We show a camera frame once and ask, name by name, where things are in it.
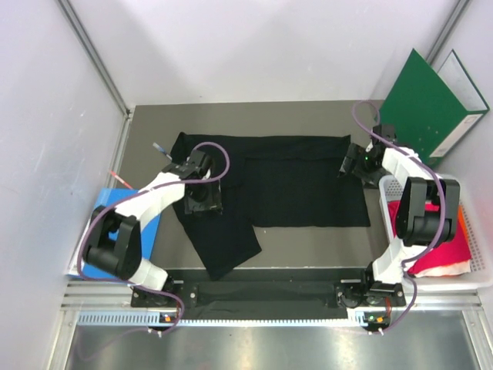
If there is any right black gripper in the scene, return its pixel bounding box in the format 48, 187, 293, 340
340, 143, 387, 190

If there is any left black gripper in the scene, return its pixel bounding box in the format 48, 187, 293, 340
185, 177, 222, 217

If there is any black t-shirt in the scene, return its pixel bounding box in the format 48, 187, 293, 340
171, 133, 371, 280

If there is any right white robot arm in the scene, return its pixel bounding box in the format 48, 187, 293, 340
337, 143, 460, 308

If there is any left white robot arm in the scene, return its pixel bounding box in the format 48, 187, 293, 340
77, 148, 230, 306

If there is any blue marker pen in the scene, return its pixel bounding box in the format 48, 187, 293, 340
153, 143, 173, 161

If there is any red pen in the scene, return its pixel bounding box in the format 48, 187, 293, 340
109, 170, 133, 190

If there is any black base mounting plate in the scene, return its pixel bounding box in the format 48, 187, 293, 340
130, 268, 406, 320

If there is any orange t-shirt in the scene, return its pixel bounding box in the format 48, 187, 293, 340
458, 205, 469, 244

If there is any white plastic basket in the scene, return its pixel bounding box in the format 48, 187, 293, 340
378, 175, 492, 292

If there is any magenta t-shirt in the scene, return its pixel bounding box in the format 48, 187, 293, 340
407, 223, 471, 275

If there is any blue folder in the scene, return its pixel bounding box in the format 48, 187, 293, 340
67, 188, 159, 281

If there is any white t-shirt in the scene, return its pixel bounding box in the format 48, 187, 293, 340
413, 261, 471, 278

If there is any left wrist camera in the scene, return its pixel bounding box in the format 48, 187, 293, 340
186, 150, 214, 177

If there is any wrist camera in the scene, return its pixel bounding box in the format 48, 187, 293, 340
186, 150, 214, 177
371, 124, 397, 146

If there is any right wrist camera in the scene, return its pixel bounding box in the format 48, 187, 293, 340
371, 124, 397, 146

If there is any green ring binder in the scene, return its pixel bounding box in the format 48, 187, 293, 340
380, 50, 490, 168

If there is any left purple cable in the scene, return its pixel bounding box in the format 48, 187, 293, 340
77, 142, 231, 337

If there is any purple cable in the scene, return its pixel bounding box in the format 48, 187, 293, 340
353, 100, 450, 335
77, 142, 231, 337

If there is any grey slotted cable duct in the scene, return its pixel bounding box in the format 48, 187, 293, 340
77, 311, 384, 328

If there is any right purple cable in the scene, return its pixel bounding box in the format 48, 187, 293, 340
353, 100, 450, 335

